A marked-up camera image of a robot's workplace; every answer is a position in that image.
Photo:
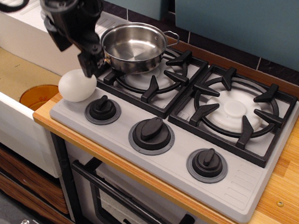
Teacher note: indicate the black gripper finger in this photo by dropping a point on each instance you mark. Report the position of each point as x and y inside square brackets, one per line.
[60, 41]
[91, 64]

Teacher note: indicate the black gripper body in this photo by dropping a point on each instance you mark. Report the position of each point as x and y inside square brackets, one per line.
[77, 23]

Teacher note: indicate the white egg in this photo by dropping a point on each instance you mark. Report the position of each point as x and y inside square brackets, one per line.
[74, 86]

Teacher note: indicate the stainless steel pot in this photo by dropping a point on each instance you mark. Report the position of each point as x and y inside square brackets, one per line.
[135, 47]

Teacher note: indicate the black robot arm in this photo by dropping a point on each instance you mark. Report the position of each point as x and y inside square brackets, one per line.
[73, 22]

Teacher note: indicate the black left stove knob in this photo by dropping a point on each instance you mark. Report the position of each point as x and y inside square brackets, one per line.
[102, 111]

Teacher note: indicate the black stove knob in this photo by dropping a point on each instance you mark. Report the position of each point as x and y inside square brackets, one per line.
[151, 137]
[102, 111]
[207, 166]

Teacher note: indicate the black middle stove knob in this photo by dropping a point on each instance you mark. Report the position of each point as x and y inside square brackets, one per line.
[151, 137]

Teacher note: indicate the grey toy stove top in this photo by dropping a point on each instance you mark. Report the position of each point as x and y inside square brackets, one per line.
[236, 196]

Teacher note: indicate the black right stove knob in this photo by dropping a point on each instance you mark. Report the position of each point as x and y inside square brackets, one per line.
[207, 166]

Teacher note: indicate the white sink unit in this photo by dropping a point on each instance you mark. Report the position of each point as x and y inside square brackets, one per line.
[30, 58]

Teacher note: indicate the black left burner grate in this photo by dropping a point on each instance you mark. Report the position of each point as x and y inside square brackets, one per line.
[159, 90]

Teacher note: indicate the black burner grate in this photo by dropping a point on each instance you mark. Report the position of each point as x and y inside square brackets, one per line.
[159, 90]
[238, 114]

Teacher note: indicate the upper wooden drawer front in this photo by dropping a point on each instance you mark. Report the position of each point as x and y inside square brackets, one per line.
[31, 178]

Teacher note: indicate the wooden drawer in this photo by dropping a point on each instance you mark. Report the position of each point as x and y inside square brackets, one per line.
[31, 178]
[41, 210]

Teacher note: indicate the oven door with window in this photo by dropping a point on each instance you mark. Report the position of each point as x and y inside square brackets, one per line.
[106, 210]

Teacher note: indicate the lower wooden drawer front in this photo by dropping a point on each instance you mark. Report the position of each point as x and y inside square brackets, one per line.
[41, 210]

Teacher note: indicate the black right burner grate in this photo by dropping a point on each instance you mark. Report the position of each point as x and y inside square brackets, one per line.
[238, 114]

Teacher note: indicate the brass screw in countertop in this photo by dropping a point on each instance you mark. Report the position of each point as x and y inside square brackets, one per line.
[280, 204]

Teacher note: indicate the black oven door handle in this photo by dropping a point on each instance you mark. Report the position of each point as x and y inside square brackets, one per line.
[120, 197]

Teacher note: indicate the right teal wall cabinet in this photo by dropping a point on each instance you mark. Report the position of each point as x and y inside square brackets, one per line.
[265, 28]

